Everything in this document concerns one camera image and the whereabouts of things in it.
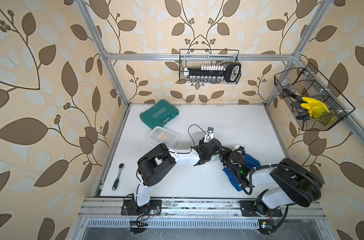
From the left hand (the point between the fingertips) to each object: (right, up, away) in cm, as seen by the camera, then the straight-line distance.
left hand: (209, 139), depth 91 cm
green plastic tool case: (-34, +15, +17) cm, 41 cm away
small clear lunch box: (-32, +2, +3) cm, 32 cm away
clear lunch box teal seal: (-8, +1, +6) cm, 10 cm away
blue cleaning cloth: (+24, -14, -3) cm, 28 cm away
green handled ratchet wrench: (-54, -23, -8) cm, 59 cm away
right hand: (+4, -4, -2) cm, 6 cm away
